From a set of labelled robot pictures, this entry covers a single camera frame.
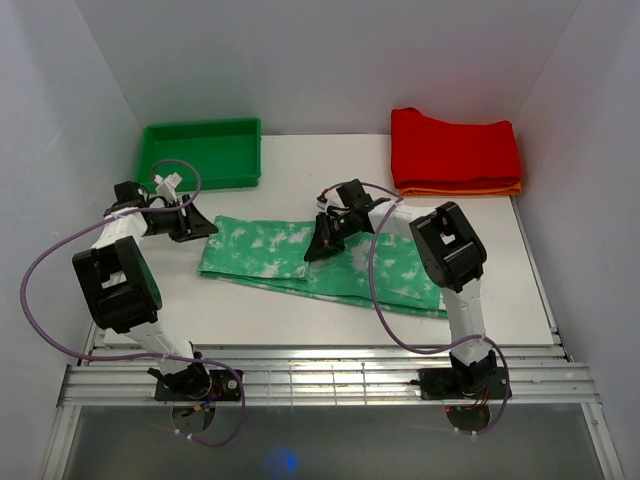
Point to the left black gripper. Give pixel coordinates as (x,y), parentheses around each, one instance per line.
(192,226)

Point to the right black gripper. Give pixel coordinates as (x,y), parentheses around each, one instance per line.
(324,242)

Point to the green white tie-dye trousers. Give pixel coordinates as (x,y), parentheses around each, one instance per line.
(269,254)

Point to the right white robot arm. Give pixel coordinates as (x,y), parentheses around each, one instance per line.
(451,255)

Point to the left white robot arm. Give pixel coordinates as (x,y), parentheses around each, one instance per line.
(120,290)

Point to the red folded trousers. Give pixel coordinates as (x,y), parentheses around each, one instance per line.
(426,152)

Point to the orange folded trousers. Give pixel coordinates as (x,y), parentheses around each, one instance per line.
(509,190)

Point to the green plastic bin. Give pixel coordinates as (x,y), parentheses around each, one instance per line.
(225,153)

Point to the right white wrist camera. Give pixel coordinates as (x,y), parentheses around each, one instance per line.
(327,204)

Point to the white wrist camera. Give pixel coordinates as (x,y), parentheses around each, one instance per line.
(166,187)
(327,204)

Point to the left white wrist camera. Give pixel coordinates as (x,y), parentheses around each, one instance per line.
(166,187)

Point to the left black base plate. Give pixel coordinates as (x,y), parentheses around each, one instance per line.
(223,386)

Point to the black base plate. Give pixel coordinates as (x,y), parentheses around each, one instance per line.
(449,384)
(223,386)

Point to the aluminium rail frame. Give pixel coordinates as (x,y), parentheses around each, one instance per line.
(344,376)

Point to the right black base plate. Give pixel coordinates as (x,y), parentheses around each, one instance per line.
(449,384)

